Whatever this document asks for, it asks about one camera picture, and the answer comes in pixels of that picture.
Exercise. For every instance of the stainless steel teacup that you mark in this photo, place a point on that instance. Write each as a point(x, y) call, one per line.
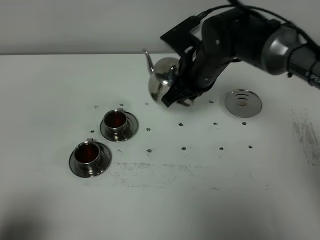
point(87, 152)
point(115, 121)

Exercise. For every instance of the teapot steel saucer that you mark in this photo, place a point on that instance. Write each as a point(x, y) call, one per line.
point(243, 103)

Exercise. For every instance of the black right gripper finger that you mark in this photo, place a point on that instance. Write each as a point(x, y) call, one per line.
point(186, 73)
point(178, 92)

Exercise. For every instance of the far stainless steel teacup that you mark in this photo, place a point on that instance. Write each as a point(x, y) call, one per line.
point(115, 121)

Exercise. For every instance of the stainless steel teapot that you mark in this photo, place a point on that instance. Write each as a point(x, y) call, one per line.
point(162, 75)

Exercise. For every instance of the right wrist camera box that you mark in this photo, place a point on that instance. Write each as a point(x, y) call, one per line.
point(197, 31)

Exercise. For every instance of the far stainless steel saucer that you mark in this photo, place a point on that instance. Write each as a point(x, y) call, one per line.
point(128, 133)

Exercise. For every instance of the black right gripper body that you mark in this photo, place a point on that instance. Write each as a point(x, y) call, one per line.
point(214, 51)

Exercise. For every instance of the near stainless steel saucer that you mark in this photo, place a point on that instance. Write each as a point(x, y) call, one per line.
point(94, 169)

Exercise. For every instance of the stainless steel saucer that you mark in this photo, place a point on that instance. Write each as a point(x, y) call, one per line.
point(94, 169)
point(128, 133)

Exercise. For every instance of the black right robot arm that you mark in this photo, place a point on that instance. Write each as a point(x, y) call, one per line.
point(273, 45)

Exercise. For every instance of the near stainless steel teacup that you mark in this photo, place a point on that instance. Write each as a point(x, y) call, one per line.
point(87, 152)

